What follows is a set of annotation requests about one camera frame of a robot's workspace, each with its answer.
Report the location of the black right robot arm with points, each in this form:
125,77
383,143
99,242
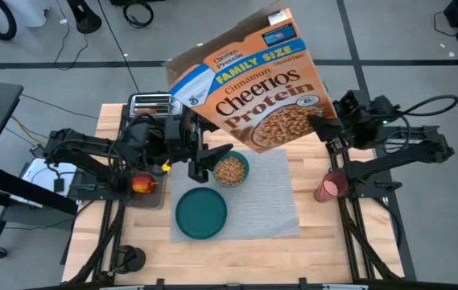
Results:
413,151

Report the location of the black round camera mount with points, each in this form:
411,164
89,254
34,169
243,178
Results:
134,259

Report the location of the brown cereal pieces heap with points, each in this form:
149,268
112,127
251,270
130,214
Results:
230,171

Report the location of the black aluminium table frame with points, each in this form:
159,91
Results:
407,258

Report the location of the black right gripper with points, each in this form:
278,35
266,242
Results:
367,118

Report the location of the grey woven placemat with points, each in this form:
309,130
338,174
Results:
261,201

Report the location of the dark green round plate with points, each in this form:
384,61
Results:
200,213

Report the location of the red yellow apple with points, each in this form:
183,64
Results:
143,184

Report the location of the white box device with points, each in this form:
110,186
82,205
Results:
39,177

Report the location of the orange Cheerios Protein cereal box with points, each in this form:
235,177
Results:
252,88

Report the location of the teal green ribbed bowl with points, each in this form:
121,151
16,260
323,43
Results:
245,167

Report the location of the black two-slot toaster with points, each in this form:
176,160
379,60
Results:
154,102

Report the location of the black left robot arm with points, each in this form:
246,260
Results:
79,147

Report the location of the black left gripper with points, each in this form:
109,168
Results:
182,139

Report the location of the black stand base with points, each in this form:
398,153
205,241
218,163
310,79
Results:
85,22

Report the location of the smoky clear plastic tray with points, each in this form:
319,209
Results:
150,199

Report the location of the pink faceted plastic cup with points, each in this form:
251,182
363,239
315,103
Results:
331,187

